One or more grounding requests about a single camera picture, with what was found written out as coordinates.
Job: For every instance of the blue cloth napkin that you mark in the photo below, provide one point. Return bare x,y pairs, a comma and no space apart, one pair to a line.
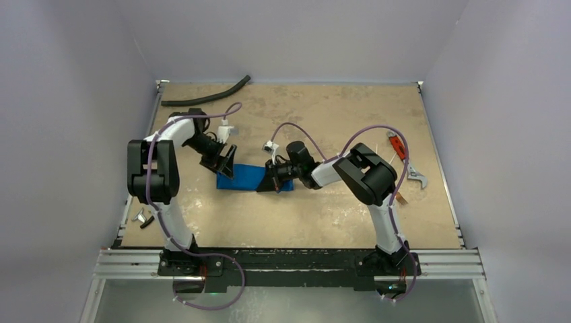
252,179

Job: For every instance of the brown plastic utensil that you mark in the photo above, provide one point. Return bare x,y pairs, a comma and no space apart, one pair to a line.
401,199

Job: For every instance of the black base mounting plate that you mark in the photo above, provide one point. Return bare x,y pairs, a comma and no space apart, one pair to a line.
239,277

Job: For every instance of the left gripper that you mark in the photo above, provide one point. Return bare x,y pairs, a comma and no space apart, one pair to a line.
217,163

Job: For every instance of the black foam tube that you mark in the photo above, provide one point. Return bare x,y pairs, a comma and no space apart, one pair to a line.
207,99

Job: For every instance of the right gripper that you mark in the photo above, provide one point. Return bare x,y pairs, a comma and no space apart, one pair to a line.
275,174

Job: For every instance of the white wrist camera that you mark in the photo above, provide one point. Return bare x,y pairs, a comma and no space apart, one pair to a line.
225,130
271,148

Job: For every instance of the aluminium frame rail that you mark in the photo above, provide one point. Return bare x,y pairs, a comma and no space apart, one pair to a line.
147,264

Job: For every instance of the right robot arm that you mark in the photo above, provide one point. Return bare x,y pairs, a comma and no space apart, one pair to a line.
369,178

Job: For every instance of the black handled pliers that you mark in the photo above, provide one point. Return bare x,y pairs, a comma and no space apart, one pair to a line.
147,222

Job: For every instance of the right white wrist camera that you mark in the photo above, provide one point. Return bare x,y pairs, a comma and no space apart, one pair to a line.
271,148

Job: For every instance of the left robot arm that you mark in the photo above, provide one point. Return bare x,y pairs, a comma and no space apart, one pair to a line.
154,179

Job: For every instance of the white plastic utensil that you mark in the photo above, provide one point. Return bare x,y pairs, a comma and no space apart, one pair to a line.
393,157

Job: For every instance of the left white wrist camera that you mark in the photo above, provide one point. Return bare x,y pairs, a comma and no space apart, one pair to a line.
225,130

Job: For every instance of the red handled adjustable wrench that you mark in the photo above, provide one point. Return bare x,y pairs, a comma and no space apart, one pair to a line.
412,173

